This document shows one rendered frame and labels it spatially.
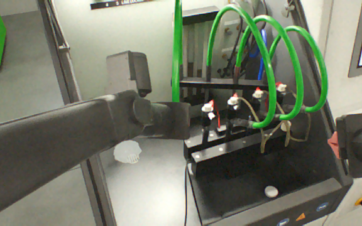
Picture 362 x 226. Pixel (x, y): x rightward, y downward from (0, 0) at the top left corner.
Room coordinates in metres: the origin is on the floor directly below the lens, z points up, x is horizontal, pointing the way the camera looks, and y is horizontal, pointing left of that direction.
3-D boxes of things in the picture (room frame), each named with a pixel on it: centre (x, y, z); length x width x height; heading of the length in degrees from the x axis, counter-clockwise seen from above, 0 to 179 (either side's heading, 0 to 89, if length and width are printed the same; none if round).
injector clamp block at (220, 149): (0.66, -0.18, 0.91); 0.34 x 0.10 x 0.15; 112
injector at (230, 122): (0.64, -0.15, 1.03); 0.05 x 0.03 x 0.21; 22
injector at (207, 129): (0.61, -0.07, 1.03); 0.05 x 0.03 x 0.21; 22
